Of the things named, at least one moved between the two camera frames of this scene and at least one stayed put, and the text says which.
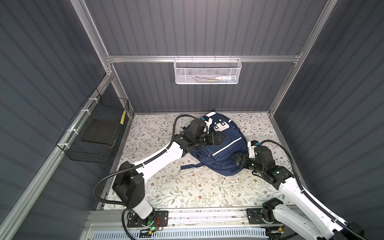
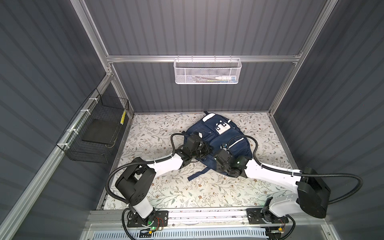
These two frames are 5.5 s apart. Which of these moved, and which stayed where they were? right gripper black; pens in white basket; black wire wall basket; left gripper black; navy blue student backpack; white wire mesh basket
Moved: navy blue student backpack; left gripper black; right gripper black
Stayed: pens in white basket; black wire wall basket; white wire mesh basket
